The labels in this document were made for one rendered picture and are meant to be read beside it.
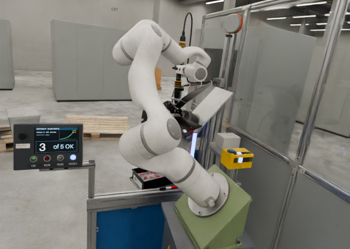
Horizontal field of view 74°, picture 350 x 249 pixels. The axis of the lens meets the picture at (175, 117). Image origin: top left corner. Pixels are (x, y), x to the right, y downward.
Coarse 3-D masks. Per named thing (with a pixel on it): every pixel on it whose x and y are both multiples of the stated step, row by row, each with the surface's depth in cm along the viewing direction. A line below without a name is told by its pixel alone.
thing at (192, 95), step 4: (208, 84) 160; (200, 88) 154; (204, 88) 163; (192, 92) 155; (196, 92) 161; (200, 92) 166; (184, 96) 157; (188, 96) 161; (192, 96) 165; (184, 100) 164; (188, 100) 167
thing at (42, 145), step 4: (36, 144) 97; (40, 144) 97; (44, 144) 98; (48, 144) 98; (36, 148) 97; (40, 148) 97; (44, 148) 98; (48, 148) 98; (36, 152) 97; (40, 152) 97; (44, 152) 98; (48, 152) 98
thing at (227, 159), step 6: (222, 150) 141; (240, 150) 142; (246, 150) 143; (222, 156) 141; (228, 156) 135; (234, 156) 134; (240, 156) 135; (246, 156) 137; (252, 156) 138; (222, 162) 141; (228, 162) 135; (246, 162) 138; (228, 168) 135; (234, 168) 136; (240, 168) 138
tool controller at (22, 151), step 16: (16, 128) 94; (32, 128) 96; (48, 128) 98; (64, 128) 100; (80, 128) 102; (16, 144) 94; (32, 144) 96; (64, 144) 100; (80, 144) 102; (16, 160) 94; (64, 160) 101; (80, 160) 103
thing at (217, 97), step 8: (216, 88) 191; (208, 96) 191; (216, 96) 182; (224, 96) 174; (200, 104) 192; (208, 104) 183; (216, 104) 175; (192, 112) 192; (200, 112) 183; (208, 112) 175; (216, 112) 170; (208, 120) 170
